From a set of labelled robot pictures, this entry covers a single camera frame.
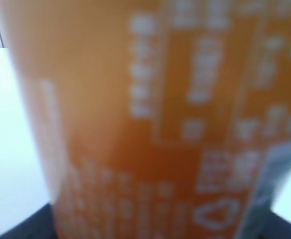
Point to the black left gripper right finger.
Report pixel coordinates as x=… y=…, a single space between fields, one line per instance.
x=264 y=224

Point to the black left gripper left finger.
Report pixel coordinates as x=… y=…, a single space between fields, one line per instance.
x=22 y=222

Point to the orange Mirinda soda bottle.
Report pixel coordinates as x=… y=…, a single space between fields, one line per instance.
x=156 y=119

